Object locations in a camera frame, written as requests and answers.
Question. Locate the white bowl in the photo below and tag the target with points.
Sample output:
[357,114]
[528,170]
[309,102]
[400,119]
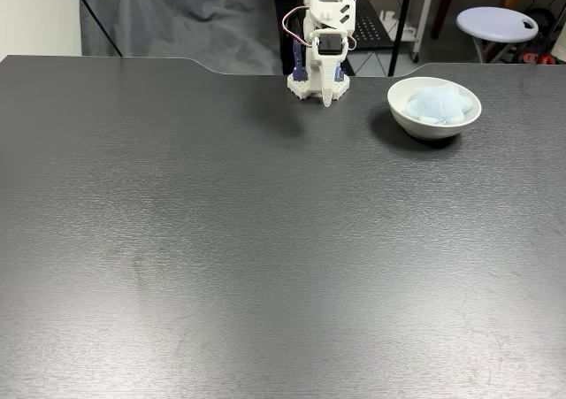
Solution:
[429,129]

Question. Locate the brown wooden furniture leg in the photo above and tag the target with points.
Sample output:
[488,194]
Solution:
[444,5]

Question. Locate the white cart frame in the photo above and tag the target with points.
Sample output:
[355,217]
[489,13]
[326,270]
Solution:
[422,14]

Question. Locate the black perforated metal shelf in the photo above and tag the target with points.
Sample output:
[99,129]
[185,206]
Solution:
[376,27]

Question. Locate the black stand pole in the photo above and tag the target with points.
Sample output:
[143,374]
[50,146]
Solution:
[95,16]

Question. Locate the skyblue plush doll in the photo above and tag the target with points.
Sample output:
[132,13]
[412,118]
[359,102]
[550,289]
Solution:
[438,105]

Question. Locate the grey cloth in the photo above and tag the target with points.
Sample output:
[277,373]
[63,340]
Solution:
[177,18]

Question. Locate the blue table clamp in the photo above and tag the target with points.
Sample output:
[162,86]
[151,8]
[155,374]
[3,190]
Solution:
[338,72]
[299,63]

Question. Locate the white round stool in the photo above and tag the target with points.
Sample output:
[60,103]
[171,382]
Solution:
[497,25]

